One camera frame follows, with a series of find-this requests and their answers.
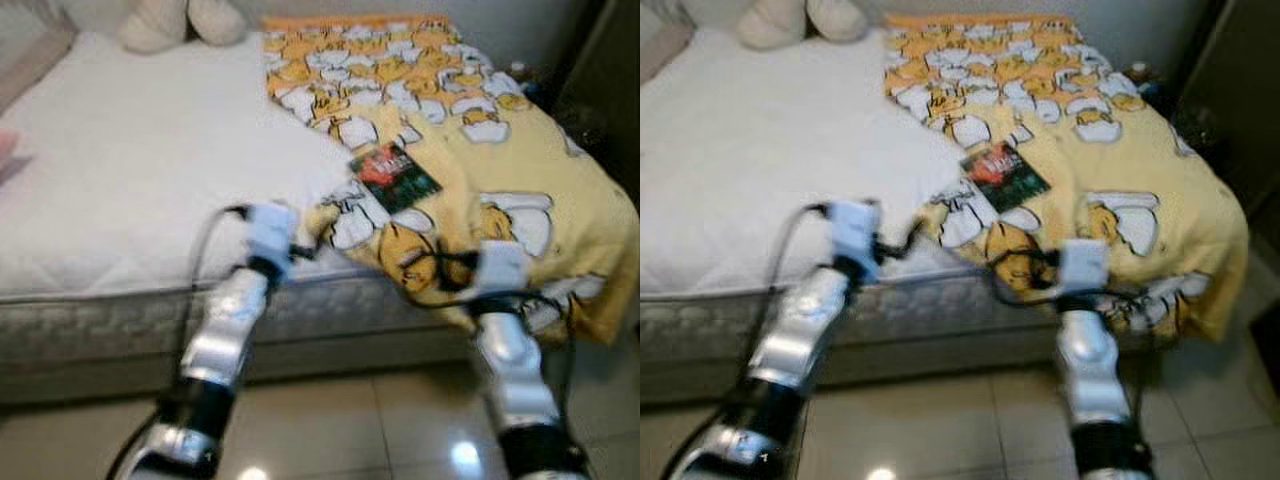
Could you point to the cream plush toy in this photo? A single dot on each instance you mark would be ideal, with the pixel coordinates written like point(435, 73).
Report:
point(780, 22)
point(160, 25)

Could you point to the dark red green book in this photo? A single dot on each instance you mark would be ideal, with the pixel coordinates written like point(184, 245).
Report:
point(1005, 177)
point(395, 178)

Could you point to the beige bed base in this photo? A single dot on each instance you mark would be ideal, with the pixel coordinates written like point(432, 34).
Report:
point(100, 375)
point(700, 378)

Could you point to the white quilted mattress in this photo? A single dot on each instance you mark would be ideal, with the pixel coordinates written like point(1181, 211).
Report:
point(150, 170)
point(780, 170)

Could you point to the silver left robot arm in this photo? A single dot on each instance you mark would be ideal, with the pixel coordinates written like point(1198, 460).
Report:
point(220, 330)
point(800, 330)

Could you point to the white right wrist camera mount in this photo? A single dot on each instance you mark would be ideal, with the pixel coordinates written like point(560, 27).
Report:
point(1084, 268)
point(503, 270)

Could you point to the white capped blue bottle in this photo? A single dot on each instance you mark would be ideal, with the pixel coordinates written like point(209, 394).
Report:
point(1140, 72)
point(527, 75)

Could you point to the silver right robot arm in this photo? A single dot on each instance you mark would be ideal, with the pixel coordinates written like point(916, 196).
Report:
point(515, 370)
point(1090, 370)

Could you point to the pink pillow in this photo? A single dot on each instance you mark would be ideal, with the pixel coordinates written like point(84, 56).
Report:
point(7, 145)

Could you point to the dark wooden cabinet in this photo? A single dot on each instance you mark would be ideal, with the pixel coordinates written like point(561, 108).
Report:
point(1235, 80)
point(605, 60)

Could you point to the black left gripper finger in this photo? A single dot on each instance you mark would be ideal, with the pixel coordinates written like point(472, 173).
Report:
point(907, 240)
point(322, 240)

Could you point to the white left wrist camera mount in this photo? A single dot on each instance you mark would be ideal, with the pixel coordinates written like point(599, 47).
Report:
point(270, 232)
point(852, 232)

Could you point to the yellow cartoon print blanket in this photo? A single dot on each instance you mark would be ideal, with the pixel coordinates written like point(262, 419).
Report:
point(520, 180)
point(1140, 180)

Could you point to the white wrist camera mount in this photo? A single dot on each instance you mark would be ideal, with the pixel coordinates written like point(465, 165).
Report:
point(852, 232)
point(270, 232)
point(1084, 268)
point(503, 270)

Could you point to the black mesh basket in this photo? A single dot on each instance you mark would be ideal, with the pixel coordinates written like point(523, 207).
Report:
point(588, 125)
point(1208, 125)

